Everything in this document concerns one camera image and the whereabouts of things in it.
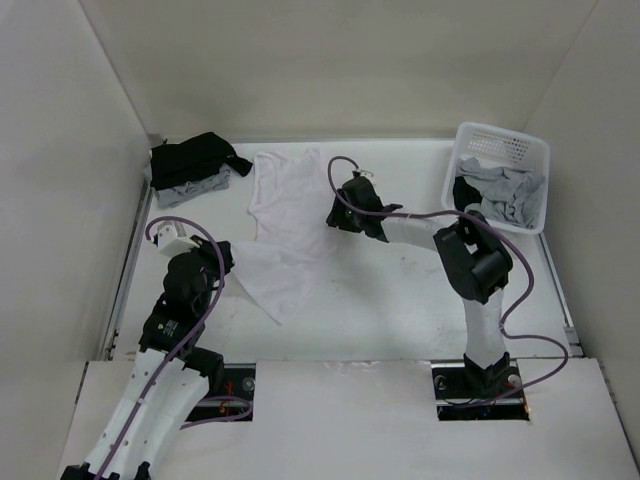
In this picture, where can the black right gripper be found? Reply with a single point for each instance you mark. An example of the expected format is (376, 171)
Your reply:
(336, 216)

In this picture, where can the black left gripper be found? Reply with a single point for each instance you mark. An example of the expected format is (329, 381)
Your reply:
(207, 250)

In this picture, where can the white tank top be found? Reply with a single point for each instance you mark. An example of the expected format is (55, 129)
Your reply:
(290, 201)

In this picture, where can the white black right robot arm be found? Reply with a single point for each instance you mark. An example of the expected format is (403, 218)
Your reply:
(475, 263)

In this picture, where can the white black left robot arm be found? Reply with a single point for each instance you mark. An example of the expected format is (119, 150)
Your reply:
(171, 374)

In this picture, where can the crumpled black tank top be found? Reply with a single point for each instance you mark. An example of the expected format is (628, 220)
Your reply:
(466, 197)

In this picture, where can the folded grey tank top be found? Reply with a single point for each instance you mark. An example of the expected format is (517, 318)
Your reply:
(174, 196)

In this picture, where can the folded black tank top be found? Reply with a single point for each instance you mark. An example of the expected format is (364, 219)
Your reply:
(193, 160)

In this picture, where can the crumpled grey tank top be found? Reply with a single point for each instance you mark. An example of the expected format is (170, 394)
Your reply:
(510, 195)

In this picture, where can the white plastic laundry basket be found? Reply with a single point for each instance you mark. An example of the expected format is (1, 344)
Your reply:
(498, 147)

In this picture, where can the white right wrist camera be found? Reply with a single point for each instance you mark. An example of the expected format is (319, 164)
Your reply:
(361, 172)

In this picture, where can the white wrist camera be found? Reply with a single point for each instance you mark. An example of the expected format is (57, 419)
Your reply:
(361, 172)
(170, 238)

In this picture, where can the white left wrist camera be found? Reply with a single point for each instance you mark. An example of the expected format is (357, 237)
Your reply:
(170, 238)

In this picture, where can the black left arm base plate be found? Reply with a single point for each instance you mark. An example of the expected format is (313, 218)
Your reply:
(230, 397)

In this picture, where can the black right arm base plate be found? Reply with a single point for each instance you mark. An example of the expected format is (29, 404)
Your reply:
(457, 399)

